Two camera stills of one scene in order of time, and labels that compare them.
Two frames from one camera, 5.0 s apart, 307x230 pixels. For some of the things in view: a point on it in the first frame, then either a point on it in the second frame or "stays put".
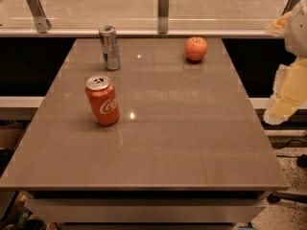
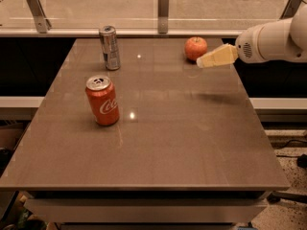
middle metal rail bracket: (162, 11) stays put
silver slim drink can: (110, 47) stays put
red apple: (196, 49) stays put
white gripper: (297, 33) -> (247, 46)
